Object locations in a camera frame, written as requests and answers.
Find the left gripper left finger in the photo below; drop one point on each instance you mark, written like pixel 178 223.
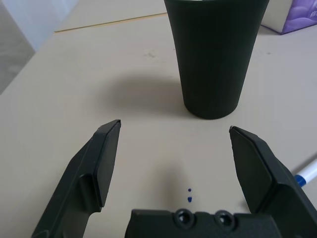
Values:
pixel 81 173

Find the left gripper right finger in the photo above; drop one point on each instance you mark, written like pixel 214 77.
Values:
pixel 260 178

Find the blue-capped white marker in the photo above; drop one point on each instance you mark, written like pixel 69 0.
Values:
pixel 309 171

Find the black cup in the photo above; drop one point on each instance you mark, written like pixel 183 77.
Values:
pixel 210 62

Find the purple tissue pack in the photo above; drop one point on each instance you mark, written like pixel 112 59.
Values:
pixel 297 15

